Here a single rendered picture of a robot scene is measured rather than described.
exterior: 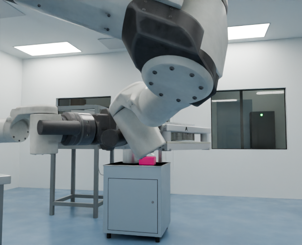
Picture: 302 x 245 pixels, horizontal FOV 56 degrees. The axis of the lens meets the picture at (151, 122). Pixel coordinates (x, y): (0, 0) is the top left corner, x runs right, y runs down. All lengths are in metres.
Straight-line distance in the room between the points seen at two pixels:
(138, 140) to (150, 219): 2.48
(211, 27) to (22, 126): 0.60
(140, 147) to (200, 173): 5.06
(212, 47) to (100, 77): 5.91
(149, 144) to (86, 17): 0.29
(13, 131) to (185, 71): 0.58
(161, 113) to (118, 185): 2.60
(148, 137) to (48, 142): 0.28
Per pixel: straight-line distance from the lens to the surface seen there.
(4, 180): 1.34
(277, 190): 5.68
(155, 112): 0.43
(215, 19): 0.33
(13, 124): 0.78
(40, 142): 0.72
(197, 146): 0.88
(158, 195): 2.91
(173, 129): 0.77
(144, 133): 0.52
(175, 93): 0.32
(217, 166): 5.54
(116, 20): 0.29
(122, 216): 3.05
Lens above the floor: 0.99
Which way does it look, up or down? 4 degrees up
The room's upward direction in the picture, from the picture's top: straight up
